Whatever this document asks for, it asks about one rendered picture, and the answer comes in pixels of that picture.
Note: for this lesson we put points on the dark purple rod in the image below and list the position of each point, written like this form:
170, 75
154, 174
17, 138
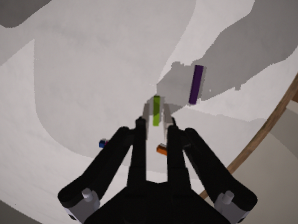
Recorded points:
195, 84

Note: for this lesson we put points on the small blue block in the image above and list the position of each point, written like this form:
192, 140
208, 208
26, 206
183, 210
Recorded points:
101, 143

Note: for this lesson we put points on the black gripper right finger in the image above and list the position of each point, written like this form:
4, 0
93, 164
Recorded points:
232, 199

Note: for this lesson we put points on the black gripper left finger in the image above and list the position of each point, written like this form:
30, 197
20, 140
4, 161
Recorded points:
81, 197

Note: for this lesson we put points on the lime green rod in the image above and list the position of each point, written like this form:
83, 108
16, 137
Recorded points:
156, 109

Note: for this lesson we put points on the orange rod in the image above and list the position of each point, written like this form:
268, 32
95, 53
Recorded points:
162, 150

